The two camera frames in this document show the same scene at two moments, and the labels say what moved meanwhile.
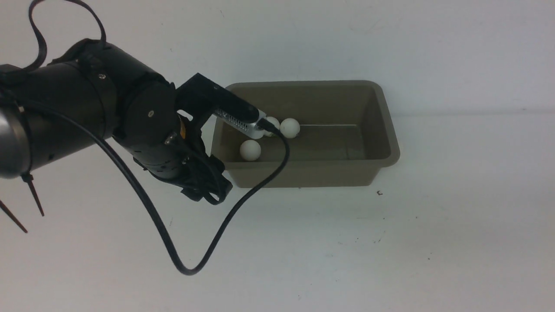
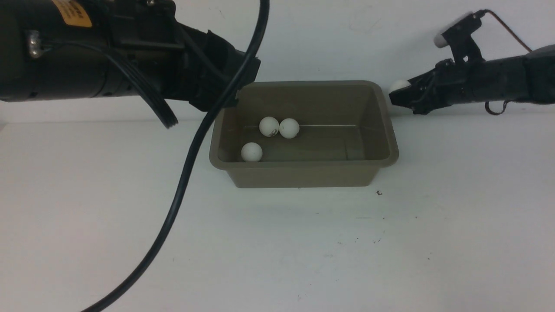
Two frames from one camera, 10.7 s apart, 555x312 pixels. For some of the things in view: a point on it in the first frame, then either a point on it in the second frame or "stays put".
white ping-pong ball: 250,150 stays put
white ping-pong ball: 273,121 stays put
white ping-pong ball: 290,128 stays put
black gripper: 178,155 → 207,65
